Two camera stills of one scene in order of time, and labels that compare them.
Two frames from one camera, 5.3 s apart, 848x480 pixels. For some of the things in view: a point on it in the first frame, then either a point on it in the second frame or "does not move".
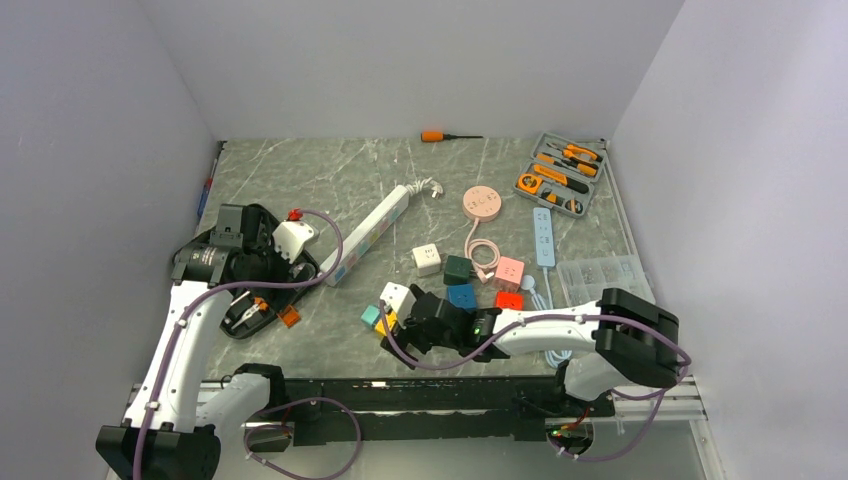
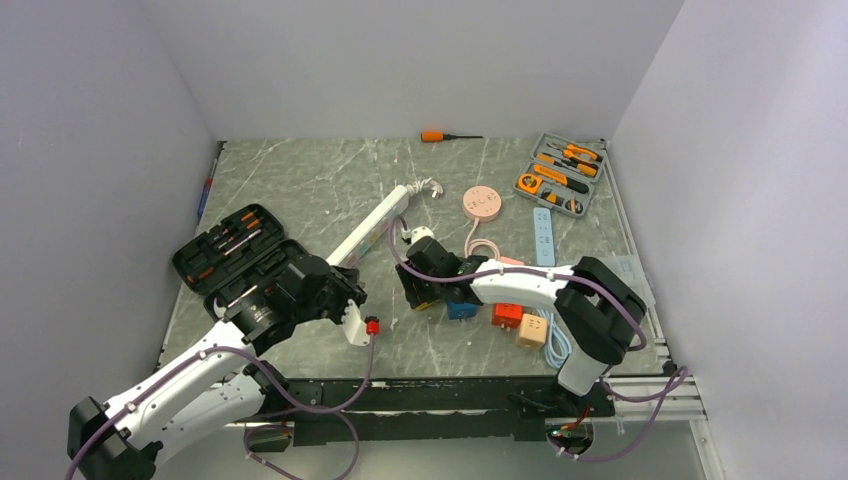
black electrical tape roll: [574, 206] does not move
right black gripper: [404, 336] to [415, 292]
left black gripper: [265, 243] to [346, 281]
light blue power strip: [543, 232] does not move
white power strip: [356, 246] does not move
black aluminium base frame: [384, 408] does not move
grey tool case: [560, 174] does not move
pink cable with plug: [483, 277] does not move
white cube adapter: [399, 299] to [417, 233]
